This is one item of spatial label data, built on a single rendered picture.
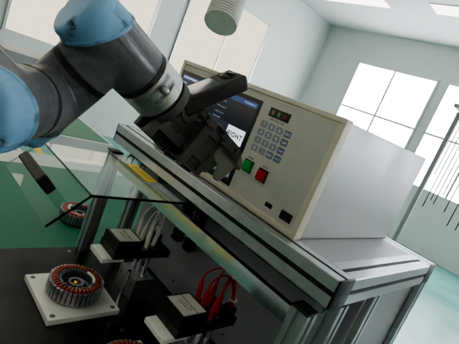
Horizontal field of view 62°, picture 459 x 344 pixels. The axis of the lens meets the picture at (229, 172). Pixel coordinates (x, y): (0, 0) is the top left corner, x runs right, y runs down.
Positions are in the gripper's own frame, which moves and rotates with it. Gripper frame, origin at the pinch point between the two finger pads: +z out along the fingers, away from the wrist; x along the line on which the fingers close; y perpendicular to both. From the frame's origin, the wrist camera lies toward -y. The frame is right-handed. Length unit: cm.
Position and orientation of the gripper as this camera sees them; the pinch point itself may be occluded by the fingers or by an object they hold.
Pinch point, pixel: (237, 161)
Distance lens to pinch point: 66.7
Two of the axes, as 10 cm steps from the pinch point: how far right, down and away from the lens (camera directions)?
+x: 6.3, 4.0, -6.6
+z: 4.6, 5.0, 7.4
